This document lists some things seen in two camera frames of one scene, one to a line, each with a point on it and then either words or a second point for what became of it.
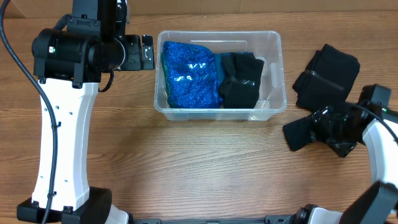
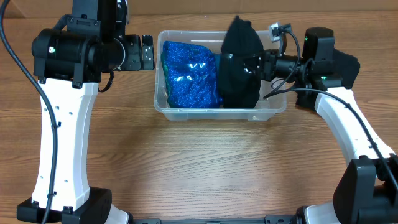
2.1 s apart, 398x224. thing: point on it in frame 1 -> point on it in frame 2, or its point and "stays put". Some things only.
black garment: x=242 y=74 stays put
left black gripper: x=134 y=61 stays put
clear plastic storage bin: x=272 y=85 stays put
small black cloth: x=298 y=132 -> x=241 y=38
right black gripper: x=341 y=146 -> x=263 y=68
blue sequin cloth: x=190 y=75 stays put
